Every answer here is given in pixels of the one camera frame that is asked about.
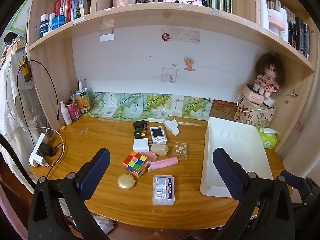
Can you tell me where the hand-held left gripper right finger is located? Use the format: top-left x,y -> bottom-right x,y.
213,148 -> 295,240

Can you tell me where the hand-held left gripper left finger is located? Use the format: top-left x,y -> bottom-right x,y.
27,148 -> 111,240

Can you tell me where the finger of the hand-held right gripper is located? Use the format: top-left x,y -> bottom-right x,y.
279,170 -> 320,198

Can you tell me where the round gold compact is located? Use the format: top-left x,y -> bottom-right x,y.
117,173 -> 136,190

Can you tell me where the colourful puzzle cube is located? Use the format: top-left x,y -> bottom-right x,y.
123,151 -> 148,178

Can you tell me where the white plastic bin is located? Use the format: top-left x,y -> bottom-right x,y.
200,117 -> 273,198

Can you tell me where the white cube charger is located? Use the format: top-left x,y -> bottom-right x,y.
133,138 -> 149,153

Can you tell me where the green bottle with gold cap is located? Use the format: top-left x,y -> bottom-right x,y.
134,127 -> 148,139

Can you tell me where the pink razor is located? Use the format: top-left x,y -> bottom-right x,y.
147,157 -> 178,172

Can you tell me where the clear box with blue label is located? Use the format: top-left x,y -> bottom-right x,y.
152,175 -> 175,206

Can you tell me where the green tissue pack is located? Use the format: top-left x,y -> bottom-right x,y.
257,126 -> 280,149

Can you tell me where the small clear sticker case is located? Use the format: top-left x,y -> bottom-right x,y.
174,142 -> 188,161

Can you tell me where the black power brick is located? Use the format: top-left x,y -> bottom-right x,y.
37,142 -> 54,157

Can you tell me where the pink oval case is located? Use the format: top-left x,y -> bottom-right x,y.
138,151 -> 157,161

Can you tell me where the printed canvas tote bag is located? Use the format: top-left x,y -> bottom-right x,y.
234,90 -> 276,128

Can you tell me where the brown cardboard box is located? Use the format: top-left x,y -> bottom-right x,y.
209,100 -> 238,123

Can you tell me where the pink can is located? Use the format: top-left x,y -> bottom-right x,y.
65,102 -> 81,121

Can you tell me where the white spray bottle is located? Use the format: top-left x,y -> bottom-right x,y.
60,101 -> 73,125

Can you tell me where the beige rectangular block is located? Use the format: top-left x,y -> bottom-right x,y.
150,144 -> 169,157

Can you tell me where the white handheld game console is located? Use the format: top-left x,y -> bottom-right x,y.
150,127 -> 166,145

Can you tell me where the white forehead thermometer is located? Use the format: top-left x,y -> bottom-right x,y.
164,120 -> 184,136

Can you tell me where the pink round box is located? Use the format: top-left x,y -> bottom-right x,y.
243,83 -> 266,104

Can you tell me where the grape print carton panel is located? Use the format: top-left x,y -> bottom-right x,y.
86,92 -> 213,120

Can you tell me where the brown-haired plush doll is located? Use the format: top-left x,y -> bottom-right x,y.
254,54 -> 285,98

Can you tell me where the white lace curtain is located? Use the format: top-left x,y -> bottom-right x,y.
0,30 -> 48,140

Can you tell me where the blue jar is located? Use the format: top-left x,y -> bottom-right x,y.
52,15 -> 66,30

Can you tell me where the dark bottle with white cap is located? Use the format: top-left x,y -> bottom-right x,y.
39,14 -> 50,38

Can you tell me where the row of white and black bottles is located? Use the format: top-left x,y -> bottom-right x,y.
259,0 -> 311,60

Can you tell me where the row of red and blue books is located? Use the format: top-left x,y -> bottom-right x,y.
53,0 -> 92,22

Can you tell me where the white power strip cable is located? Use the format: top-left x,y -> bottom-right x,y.
27,127 -> 67,167

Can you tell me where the black braided cable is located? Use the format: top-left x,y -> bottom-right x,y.
65,216 -> 78,232

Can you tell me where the white charging cable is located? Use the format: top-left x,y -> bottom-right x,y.
236,91 -> 269,126

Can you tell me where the thin black wire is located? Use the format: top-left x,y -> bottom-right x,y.
7,60 -> 60,121

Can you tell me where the pink square wall sticker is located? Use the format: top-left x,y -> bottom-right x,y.
161,67 -> 178,83

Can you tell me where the yellow chick wall sticker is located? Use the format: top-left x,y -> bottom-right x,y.
184,58 -> 196,71

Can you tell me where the yellow toy car keychain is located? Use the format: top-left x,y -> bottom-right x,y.
19,59 -> 32,77

